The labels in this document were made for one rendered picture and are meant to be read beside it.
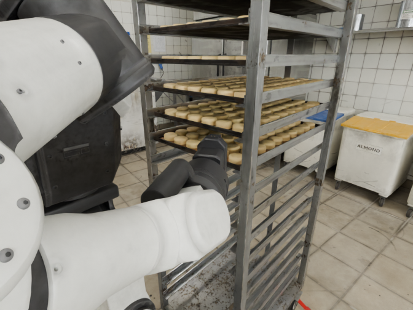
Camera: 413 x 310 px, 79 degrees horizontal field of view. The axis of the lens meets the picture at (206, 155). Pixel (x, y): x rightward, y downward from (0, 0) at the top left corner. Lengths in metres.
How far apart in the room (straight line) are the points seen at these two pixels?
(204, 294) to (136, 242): 1.32
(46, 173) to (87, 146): 0.08
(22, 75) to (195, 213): 0.17
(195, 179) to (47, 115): 0.22
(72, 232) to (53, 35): 0.15
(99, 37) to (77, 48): 0.05
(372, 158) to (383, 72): 1.02
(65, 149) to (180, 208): 0.28
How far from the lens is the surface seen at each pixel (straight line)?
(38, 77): 0.20
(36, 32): 0.24
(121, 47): 0.33
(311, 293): 1.84
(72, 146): 0.48
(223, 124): 0.73
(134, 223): 0.22
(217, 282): 1.58
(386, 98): 3.34
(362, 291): 1.98
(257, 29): 0.60
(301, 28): 0.83
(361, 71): 3.41
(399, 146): 2.68
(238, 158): 0.72
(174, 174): 0.32
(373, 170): 2.80
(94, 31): 0.30
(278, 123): 0.78
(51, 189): 0.51
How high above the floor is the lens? 1.33
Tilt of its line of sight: 22 degrees down
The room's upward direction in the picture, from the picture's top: straight up
